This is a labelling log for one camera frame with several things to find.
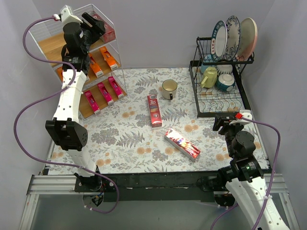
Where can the cream mug black handle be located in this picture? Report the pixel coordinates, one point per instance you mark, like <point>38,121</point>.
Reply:
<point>169,89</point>

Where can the white plate blue rim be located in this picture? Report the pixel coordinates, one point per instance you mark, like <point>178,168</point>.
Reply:
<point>218,40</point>

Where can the pink toothpaste box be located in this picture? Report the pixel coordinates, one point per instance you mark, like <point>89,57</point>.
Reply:
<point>115,87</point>
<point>92,102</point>
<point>107,96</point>

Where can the black wire dish rack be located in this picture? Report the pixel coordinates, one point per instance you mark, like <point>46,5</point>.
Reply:
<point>212,101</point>

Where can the orange toothpaste box top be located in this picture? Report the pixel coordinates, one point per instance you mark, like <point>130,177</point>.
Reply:
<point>95,67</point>

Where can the yellow green mug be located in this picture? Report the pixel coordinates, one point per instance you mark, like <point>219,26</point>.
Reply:
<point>209,77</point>

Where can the aluminium frame rail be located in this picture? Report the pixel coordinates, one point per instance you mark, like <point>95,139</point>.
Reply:
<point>65,185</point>

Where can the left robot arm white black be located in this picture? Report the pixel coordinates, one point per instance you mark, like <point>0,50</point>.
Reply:
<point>64,128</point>

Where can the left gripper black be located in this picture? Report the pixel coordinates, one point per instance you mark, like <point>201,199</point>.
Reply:
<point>92,26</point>

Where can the orange toothpaste box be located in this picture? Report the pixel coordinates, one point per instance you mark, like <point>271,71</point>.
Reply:
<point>109,59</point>
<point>95,67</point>
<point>59,72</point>

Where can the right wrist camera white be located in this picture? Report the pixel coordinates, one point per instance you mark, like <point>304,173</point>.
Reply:
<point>242,117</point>

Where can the cream pink plate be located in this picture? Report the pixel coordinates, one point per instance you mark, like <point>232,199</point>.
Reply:
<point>248,39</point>

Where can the red 3D toothpaste box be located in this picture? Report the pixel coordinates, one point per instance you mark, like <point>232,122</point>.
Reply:
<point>154,111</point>
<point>182,144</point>
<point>109,30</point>

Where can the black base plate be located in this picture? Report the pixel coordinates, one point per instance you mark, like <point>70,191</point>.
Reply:
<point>160,186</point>

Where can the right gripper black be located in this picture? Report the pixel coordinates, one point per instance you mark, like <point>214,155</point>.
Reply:
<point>221,123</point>

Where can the white wire wooden shelf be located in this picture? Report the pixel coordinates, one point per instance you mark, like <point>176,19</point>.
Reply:
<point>49,37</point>

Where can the white blue patterned bowl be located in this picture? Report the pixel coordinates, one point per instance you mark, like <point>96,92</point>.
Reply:
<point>224,69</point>

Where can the floral table mat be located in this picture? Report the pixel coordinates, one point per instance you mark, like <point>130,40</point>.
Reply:
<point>128,143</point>

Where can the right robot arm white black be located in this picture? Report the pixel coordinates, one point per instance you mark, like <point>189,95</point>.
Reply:
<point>244,178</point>

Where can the teal white bowl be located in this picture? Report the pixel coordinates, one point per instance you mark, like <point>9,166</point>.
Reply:
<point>225,82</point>

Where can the light blue cup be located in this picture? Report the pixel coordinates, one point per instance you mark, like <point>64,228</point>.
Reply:
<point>206,63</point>

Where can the blue floral plate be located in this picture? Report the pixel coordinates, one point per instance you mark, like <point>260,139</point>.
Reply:
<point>233,37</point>

